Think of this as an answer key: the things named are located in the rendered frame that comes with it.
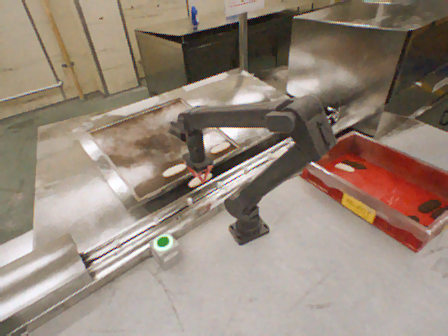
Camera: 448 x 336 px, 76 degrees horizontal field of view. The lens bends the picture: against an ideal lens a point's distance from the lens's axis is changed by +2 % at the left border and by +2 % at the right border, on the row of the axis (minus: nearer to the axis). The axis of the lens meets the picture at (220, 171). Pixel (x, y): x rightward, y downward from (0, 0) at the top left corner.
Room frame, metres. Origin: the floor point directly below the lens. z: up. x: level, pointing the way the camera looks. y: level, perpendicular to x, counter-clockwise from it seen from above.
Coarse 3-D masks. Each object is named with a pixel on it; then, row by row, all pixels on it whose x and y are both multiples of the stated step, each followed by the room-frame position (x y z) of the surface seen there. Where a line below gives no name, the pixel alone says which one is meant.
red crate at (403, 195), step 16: (336, 160) 0.98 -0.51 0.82; (352, 160) 0.97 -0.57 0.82; (304, 176) 0.87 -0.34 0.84; (352, 176) 0.86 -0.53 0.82; (368, 176) 0.85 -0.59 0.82; (384, 176) 0.85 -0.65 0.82; (336, 192) 0.75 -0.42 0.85; (368, 192) 0.76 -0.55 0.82; (384, 192) 0.76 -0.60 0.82; (400, 192) 0.75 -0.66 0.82; (416, 192) 0.74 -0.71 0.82; (432, 192) 0.74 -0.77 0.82; (400, 208) 0.67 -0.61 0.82; (416, 208) 0.67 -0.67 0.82; (384, 224) 0.59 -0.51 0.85; (400, 240) 0.53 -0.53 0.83; (416, 240) 0.51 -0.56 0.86
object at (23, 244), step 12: (444, 96) 1.50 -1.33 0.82; (432, 108) 1.47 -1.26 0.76; (444, 108) 1.62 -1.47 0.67; (420, 120) 1.40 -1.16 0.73; (432, 120) 1.53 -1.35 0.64; (444, 120) 1.70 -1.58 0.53; (12, 240) 0.69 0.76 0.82; (24, 240) 0.68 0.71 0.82; (0, 252) 0.64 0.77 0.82; (12, 252) 0.64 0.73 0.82; (24, 252) 0.63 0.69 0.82; (0, 264) 0.59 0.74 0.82
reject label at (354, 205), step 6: (342, 198) 0.71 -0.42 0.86; (348, 198) 0.69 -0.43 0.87; (342, 204) 0.71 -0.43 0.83; (348, 204) 0.69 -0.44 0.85; (354, 204) 0.67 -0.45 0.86; (360, 204) 0.66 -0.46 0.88; (354, 210) 0.67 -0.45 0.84; (360, 210) 0.65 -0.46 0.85; (366, 210) 0.64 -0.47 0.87; (360, 216) 0.65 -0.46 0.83; (366, 216) 0.63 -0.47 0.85; (372, 216) 0.62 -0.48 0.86
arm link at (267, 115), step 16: (192, 112) 0.75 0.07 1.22; (208, 112) 0.71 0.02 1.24; (224, 112) 0.66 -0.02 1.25; (240, 112) 0.62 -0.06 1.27; (256, 112) 0.59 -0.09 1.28; (272, 112) 0.54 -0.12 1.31; (288, 112) 0.51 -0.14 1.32; (192, 128) 0.75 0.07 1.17; (272, 128) 0.52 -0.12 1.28; (288, 128) 0.49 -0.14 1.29
